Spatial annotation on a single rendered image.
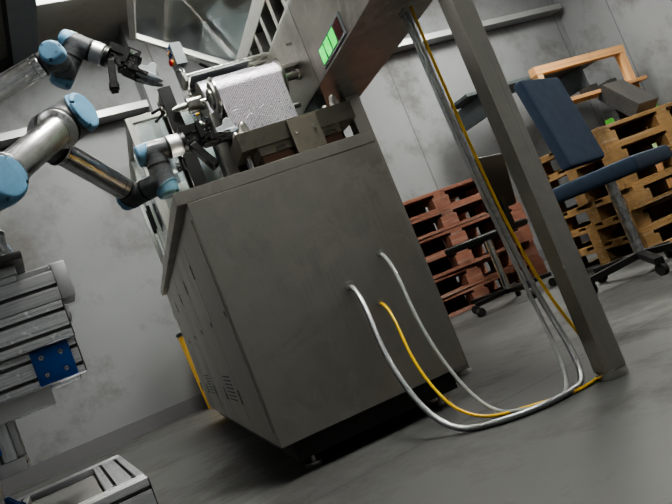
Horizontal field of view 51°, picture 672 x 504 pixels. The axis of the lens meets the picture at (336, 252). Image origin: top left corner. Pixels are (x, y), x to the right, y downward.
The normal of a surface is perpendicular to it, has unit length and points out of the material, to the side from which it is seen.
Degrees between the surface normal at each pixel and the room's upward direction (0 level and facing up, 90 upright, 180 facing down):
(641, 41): 90
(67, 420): 90
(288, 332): 90
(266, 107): 90
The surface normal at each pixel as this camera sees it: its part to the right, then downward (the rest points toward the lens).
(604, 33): -0.86, 0.32
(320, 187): 0.26, -0.16
